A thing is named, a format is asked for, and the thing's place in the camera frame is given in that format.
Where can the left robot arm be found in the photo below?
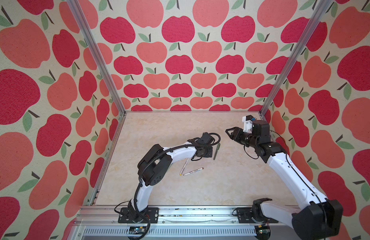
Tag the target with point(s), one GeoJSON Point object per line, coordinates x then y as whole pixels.
{"type": "Point", "coordinates": [157, 161]}

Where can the right aluminium corner post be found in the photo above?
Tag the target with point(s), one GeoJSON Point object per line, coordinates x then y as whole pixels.
{"type": "Point", "coordinates": [311, 26]}

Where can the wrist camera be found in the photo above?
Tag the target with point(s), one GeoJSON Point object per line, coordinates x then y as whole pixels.
{"type": "Point", "coordinates": [206, 139]}
{"type": "Point", "coordinates": [248, 123]}

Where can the left aluminium corner post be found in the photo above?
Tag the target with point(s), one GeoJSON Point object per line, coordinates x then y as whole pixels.
{"type": "Point", "coordinates": [83, 24]}

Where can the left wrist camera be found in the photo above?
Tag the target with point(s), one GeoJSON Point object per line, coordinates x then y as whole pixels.
{"type": "Point", "coordinates": [206, 139]}

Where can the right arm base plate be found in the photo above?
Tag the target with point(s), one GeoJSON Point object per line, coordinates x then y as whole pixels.
{"type": "Point", "coordinates": [249, 216]}

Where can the dark green pen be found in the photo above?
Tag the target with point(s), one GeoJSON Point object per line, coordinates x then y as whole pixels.
{"type": "Point", "coordinates": [216, 151]}

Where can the white pen brown end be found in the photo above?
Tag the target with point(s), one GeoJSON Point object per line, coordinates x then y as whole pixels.
{"type": "Point", "coordinates": [194, 171]}

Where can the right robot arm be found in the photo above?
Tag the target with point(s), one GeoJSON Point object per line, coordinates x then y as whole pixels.
{"type": "Point", "coordinates": [317, 217]}

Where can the aluminium front rail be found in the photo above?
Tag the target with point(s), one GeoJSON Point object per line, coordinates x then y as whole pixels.
{"type": "Point", "coordinates": [178, 223]}

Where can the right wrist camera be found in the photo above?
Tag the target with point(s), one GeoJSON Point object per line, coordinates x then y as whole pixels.
{"type": "Point", "coordinates": [248, 123]}

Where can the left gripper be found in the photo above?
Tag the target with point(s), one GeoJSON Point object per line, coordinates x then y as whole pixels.
{"type": "Point", "coordinates": [210, 153]}

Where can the white pen yellow tip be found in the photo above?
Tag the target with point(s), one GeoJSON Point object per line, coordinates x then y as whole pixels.
{"type": "Point", "coordinates": [183, 168]}

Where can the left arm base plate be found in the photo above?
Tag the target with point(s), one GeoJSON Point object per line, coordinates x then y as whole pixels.
{"type": "Point", "coordinates": [130, 216]}

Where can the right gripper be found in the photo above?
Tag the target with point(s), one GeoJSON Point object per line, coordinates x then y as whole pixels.
{"type": "Point", "coordinates": [236, 134]}

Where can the aluminium corner post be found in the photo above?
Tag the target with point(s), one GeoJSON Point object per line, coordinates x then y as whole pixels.
{"type": "Point", "coordinates": [83, 24]}
{"type": "Point", "coordinates": [311, 26]}

